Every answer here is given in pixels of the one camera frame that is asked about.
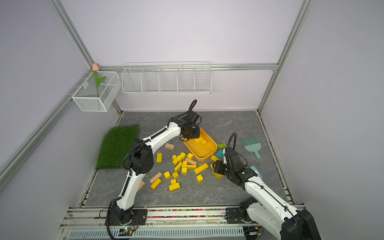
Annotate yellow plastic tub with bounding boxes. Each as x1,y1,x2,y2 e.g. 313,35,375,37
184,128,218,162

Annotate pink artificial tulip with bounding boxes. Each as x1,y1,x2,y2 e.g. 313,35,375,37
92,63,106,97

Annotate white mesh corner basket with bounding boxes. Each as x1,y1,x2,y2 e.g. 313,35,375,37
72,72,122,112

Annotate natural wood block lower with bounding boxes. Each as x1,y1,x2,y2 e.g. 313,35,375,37
137,181,146,192

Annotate light blue plastic scoop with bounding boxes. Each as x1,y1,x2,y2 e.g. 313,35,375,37
250,166,263,180

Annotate natural wood long block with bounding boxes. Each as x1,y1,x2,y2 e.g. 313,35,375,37
150,172,163,184

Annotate natural wood centre block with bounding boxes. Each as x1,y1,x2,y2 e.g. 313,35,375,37
185,158,197,165

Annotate yellow block bottom wide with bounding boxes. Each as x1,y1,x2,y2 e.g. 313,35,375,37
169,183,181,192

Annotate yellow small cube right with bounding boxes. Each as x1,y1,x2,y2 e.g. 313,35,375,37
197,175,204,183

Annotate yellow flat horizontal block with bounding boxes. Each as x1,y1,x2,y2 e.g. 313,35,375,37
182,165,197,169

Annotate natural wood cube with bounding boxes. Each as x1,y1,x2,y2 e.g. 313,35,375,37
165,143,176,151

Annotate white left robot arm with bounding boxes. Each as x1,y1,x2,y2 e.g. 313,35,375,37
105,110,202,226

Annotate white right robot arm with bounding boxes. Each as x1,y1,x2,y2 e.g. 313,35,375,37
213,150,321,240

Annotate green arch block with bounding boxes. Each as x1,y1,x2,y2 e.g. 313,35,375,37
217,143,226,150

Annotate teal block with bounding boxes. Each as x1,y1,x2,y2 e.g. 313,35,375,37
215,149,224,159

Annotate white wire shelf basket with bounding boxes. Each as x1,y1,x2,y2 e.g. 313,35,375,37
122,62,213,95

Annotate yellow block front long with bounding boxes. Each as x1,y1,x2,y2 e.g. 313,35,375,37
151,178,162,190

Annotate green plastic dustpan brush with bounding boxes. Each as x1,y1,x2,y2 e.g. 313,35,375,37
241,137,263,163

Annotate yellow long block diagonal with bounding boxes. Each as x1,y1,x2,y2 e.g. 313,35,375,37
194,163,209,175

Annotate green artificial grass mat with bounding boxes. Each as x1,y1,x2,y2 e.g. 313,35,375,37
96,125,140,171

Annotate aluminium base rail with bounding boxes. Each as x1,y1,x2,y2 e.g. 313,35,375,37
55,205,304,240

